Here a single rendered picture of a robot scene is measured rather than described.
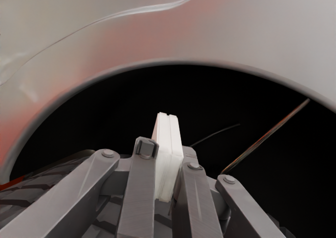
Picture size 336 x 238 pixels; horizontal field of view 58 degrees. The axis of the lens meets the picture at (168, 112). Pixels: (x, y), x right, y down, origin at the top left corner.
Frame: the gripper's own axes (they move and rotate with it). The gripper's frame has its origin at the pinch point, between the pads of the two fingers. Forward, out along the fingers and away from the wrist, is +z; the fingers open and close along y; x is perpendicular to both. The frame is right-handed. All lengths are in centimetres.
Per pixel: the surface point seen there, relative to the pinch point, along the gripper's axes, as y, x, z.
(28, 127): -22.4, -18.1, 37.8
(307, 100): 31, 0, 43
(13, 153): -25, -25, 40
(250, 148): 24, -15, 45
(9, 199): -12.8, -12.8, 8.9
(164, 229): 2.4, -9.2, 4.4
